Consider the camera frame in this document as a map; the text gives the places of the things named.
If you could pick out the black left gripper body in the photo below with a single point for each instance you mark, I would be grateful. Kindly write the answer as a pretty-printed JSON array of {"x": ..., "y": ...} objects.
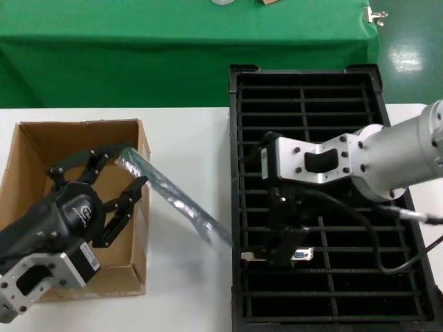
[{"x": 69, "y": 218}]

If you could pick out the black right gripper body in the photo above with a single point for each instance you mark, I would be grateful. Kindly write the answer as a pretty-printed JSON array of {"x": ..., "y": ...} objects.
[{"x": 290, "y": 207}]

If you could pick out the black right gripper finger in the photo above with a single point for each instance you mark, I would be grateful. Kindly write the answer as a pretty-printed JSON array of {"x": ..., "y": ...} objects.
[
  {"x": 294, "y": 245},
  {"x": 277, "y": 245}
]

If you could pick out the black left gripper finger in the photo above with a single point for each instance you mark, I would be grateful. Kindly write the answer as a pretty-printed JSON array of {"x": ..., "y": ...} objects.
[
  {"x": 93, "y": 159},
  {"x": 124, "y": 207}
]

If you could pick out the graphics card with metal bracket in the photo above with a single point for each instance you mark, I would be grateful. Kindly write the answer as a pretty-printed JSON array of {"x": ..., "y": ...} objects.
[{"x": 304, "y": 255}]

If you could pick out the translucent antistatic bag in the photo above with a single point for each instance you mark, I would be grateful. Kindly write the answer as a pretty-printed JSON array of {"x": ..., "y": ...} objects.
[{"x": 173, "y": 197}]

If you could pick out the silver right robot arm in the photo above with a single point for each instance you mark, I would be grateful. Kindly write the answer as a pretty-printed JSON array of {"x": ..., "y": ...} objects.
[{"x": 398, "y": 148}]

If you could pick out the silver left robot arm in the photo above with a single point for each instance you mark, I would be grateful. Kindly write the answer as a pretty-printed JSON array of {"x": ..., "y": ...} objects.
[{"x": 34, "y": 276}]

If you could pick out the open brown cardboard box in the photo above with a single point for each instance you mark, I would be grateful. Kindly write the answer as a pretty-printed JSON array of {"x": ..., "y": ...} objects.
[{"x": 79, "y": 135}]

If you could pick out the black slotted container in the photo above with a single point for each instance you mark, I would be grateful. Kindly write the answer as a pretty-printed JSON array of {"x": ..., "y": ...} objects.
[{"x": 235, "y": 294}]

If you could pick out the green tablecloth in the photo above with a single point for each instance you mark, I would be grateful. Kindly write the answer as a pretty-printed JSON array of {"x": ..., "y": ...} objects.
[{"x": 138, "y": 62}]

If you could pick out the clear tape roll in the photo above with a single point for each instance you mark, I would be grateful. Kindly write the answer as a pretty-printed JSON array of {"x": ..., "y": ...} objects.
[{"x": 221, "y": 2}]

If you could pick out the flat carton with open lid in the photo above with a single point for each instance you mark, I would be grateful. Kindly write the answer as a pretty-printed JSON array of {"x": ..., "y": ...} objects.
[{"x": 268, "y": 2}]

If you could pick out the metal binder clip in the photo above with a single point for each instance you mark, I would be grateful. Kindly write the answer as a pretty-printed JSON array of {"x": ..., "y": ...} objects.
[{"x": 370, "y": 15}]

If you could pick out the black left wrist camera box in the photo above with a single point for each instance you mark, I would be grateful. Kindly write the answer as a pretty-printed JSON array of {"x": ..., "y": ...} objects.
[{"x": 88, "y": 261}]

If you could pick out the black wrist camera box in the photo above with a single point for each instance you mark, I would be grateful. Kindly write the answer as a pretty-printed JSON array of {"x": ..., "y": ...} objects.
[
  {"x": 268, "y": 155},
  {"x": 88, "y": 261}
]

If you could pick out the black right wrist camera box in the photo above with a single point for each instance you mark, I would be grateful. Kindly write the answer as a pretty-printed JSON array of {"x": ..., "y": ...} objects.
[{"x": 268, "y": 155}]

